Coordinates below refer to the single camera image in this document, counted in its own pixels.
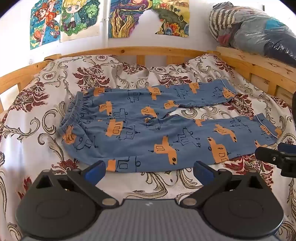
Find blond figure wall poster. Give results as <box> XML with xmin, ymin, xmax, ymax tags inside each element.
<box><xmin>60</xmin><ymin>0</ymin><xmax>101</xmax><ymax>42</ymax></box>

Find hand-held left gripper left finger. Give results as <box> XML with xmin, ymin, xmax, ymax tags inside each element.
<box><xmin>30</xmin><ymin>160</ymin><xmax>119</xmax><ymax>207</ymax></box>

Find orange-haired figure wall poster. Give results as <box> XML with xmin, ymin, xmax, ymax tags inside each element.
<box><xmin>30</xmin><ymin>0</ymin><xmax>63</xmax><ymax>50</ymax></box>

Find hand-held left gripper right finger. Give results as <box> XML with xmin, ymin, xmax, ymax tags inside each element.
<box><xmin>180</xmin><ymin>161</ymin><xmax>271</xmax><ymax>208</ymax></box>

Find blue pants with orange print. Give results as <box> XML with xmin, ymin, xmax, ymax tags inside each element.
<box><xmin>58</xmin><ymin>79</ymin><xmax>283</xmax><ymax>173</ymax></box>

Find purple yellow swirl wall poster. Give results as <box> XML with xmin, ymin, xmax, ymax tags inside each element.
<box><xmin>108</xmin><ymin>0</ymin><xmax>153</xmax><ymax>39</ymax></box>

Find plastic bag of clothes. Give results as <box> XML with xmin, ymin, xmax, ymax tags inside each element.
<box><xmin>209</xmin><ymin>2</ymin><xmax>296</xmax><ymax>66</ymax></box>

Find floral white bedspread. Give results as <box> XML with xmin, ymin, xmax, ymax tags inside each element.
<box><xmin>0</xmin><ymin>53</ymin><xmax>296</xmax><ymax>241</ymax></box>

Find wooden bed frame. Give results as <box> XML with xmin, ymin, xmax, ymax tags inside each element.
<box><xmin>0</xmin><ymin>46</ymin><xmax>296</xmax><ymax>116</ymax></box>

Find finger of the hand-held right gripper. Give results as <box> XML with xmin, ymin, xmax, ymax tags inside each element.
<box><xmin>277</xmin><ymin>142</ymin><xmax>296</xmax><ymax>154</ymax></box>
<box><xmin>255</xmin><ymin>146</ymin><xmax>296</xmax><ymax>169</ymax></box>

